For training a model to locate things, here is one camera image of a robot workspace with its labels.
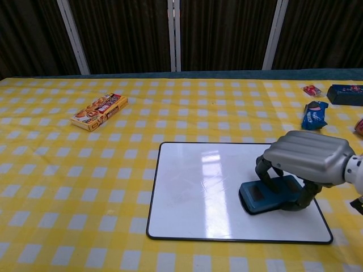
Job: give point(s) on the white partition frame post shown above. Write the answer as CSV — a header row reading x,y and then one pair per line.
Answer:
x,y
272,34
73,37
174,37

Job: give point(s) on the small red candy packet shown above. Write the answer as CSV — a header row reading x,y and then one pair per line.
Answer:
x,y
312,90

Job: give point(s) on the yellow white checked tablecloth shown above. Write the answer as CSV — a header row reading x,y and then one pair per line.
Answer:
x,y
71,184

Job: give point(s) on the dark blue long box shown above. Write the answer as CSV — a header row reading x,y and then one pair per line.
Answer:
x,y
344,95

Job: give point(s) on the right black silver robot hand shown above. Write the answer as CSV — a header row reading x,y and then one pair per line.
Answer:
x,y
309,154

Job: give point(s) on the blue cookie packet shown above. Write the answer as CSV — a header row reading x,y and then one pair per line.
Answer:
x,y
314,116

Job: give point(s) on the teal table cover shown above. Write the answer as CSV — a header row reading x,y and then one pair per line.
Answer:
x,y
181,74

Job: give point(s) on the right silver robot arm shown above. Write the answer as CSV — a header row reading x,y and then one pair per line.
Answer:
x,y
354,173

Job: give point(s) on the red snack packet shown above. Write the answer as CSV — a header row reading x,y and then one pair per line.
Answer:
x,y
360,126

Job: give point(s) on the orange yellow snack box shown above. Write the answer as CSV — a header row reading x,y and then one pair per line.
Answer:
x,y
97,112

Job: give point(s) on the blue plastic rectangular block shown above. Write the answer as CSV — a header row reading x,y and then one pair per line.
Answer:
x,y
262,197

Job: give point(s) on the white mat board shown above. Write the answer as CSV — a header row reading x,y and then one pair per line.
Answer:
x,y
198,192

